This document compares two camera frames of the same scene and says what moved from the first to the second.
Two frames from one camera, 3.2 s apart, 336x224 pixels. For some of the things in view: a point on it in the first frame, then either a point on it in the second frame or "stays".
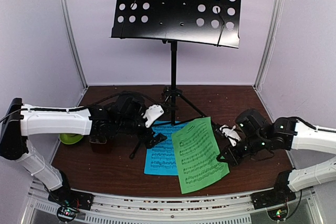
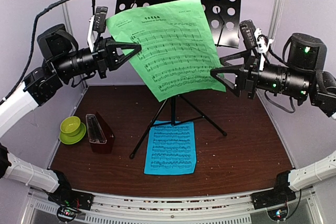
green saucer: x=69 y=139 stays
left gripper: x=144 y=138 to x=106 y=55
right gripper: x=232 y=157 to x=247 y=77
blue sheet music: x=159 y=159 stays
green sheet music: x=196 y=151 to x=178 y=50
